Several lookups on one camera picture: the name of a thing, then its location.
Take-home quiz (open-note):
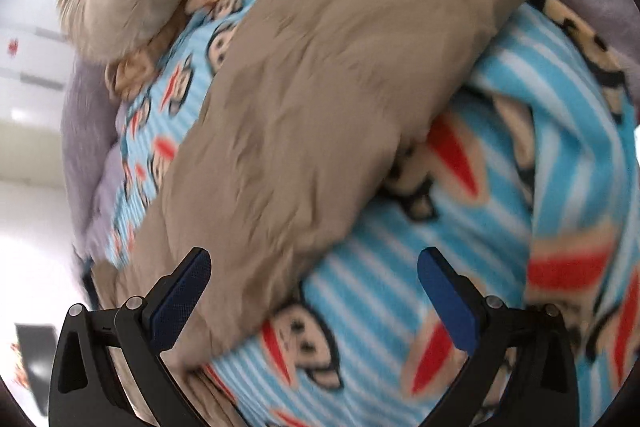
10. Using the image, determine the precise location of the blue striped monkey print blanket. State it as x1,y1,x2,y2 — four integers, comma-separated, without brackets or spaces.
107,0,640,427

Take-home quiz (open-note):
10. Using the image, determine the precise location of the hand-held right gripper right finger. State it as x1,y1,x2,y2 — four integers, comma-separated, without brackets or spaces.
417,247,581,427

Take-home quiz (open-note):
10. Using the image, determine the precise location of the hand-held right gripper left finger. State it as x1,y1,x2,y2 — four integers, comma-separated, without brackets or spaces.
48,247,213,427

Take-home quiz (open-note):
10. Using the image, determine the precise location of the tan puffy jacket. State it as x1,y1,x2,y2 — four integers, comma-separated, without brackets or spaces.
91,0,542,427

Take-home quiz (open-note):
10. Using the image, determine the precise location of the white wardrobe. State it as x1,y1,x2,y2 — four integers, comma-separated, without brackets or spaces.
0,0,76,182

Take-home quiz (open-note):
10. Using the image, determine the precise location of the dark flat panel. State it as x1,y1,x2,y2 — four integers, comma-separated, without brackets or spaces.
15,323,59,394

